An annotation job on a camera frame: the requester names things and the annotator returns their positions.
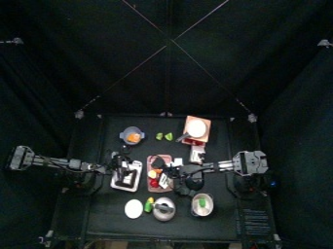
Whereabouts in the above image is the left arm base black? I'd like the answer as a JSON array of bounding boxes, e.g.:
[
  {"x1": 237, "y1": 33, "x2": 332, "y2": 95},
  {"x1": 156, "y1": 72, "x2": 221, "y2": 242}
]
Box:
[{"x1": 71, "y1": 173, "x2": 106, "y2": 196}]

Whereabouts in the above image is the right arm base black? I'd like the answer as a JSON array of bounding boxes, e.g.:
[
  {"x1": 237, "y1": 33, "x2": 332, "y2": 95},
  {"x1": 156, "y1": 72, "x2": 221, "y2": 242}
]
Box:
[{"x1": 233, "y1": 174, "x2": 276, "y2": 198}]

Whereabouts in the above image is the white sushi with black band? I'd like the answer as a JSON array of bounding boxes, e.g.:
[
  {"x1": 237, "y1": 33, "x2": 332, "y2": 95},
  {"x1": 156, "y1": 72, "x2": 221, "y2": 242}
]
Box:
[{"x1": 158, "y1": 173, "x2": 172, "y2": 190}]

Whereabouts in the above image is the white rectangular tray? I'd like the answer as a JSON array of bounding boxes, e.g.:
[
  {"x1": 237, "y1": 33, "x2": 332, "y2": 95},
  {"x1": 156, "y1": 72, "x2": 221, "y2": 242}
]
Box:
[{"x1": 110, "y1": 160, "x2": 145, "y2": 194}]

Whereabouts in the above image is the black round pan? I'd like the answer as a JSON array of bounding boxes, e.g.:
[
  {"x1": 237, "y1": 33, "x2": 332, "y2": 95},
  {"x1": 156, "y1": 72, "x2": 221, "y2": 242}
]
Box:
[{"x1": 184, "y1": 176, "x2": 206, "y2": 192}]

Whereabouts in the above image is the pink rectangular tray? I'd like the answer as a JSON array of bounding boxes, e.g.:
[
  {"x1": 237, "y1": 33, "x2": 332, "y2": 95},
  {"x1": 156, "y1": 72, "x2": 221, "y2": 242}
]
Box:
[{"x1": 146, "y1": 154, "x2": 176, "y2": 195}]

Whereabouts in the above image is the white box with black print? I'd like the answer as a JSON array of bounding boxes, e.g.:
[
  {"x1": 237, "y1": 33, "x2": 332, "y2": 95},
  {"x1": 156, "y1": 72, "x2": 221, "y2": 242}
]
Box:
[{"x1": 189, "y1": 145, "x2": 208, "y2": 165}]

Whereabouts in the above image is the orange toy food piece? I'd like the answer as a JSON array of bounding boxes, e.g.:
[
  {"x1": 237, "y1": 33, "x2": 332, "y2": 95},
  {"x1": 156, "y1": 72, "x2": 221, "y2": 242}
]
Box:
[{"x1": 126, "y1": 133, "x2": 142, "y2": 144}]

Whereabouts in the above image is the blue-grey toy pot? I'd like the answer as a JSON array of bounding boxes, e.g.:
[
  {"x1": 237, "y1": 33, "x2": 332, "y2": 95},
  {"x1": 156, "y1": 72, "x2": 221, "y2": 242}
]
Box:
[{"x1": 119, "y1": 125, "x2": 148, "y2": 146}]

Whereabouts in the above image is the yellow green toy corn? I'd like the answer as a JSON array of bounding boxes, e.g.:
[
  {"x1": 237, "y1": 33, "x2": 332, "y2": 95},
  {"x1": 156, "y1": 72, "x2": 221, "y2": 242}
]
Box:
[{"x1": 144, "y1": 196, "x2": 157, "y2": 214}]

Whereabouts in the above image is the white flat round plate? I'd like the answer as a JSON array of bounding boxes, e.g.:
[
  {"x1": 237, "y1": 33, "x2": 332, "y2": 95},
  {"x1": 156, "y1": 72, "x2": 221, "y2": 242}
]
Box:
[{"x1": 124, "y1": 198, "x2": 145, "y2": 220}]

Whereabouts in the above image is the red toy food piece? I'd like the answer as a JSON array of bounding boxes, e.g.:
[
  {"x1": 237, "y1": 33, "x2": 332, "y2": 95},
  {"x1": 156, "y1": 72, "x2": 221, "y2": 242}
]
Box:
[{"x1": 181, "y1": 138, "x2": 206, "y2": 147}]

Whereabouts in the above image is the silver open pot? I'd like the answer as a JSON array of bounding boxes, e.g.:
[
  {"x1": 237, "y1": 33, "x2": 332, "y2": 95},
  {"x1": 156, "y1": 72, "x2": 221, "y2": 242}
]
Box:
[{"x1": 190, "y1": 193, "x2": 216, "y2": 218}]

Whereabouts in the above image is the white round plate on board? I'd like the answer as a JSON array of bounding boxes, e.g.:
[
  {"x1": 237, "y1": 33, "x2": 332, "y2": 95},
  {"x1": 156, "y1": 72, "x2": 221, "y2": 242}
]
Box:
[{"x1": 186, "y1": 119, "x2": 209, "y2": 139}]

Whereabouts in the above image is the white text label sticker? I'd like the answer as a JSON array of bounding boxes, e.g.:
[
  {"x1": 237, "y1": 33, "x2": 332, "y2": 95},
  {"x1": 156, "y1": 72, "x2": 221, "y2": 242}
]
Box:
[{"x1": 243, "y1": 208, "x2": 272, "y2": 236}]

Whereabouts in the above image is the black-handled toy knife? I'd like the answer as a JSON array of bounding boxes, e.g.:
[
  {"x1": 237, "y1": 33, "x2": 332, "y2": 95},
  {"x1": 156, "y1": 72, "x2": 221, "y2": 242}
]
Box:
[{"x1": 174, "y1": 131, "x2": 193, "y2": 143}]

